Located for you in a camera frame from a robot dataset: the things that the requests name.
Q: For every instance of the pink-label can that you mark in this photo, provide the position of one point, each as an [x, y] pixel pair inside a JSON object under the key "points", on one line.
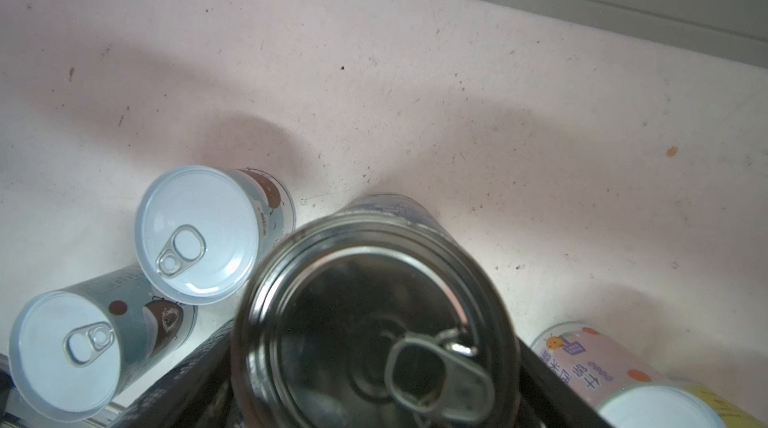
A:
{"points": [[622, 388]]}

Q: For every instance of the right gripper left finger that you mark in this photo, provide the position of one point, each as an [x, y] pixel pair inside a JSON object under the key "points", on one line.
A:
{"points": [[195, 393]]}

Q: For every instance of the yellow-label can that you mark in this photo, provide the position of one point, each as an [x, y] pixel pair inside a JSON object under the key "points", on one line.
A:
{"points": [[732, 415]]}

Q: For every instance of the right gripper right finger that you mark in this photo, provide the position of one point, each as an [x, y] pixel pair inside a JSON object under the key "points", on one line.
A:
{"points": [[546, 401]]}

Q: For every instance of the large blue-label can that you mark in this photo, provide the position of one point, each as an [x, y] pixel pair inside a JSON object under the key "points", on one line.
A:
{"points": [[374, 316]]}

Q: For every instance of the teal can front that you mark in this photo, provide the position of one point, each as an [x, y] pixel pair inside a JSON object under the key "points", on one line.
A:
{"points": [[72, 350]]}

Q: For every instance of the teal can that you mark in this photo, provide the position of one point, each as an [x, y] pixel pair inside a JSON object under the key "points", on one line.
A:
{"points": [[199, 232], [72, 350]]}

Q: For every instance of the teal can rear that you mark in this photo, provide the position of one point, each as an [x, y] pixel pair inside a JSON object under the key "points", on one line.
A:
{"points": [[199, 232]]}

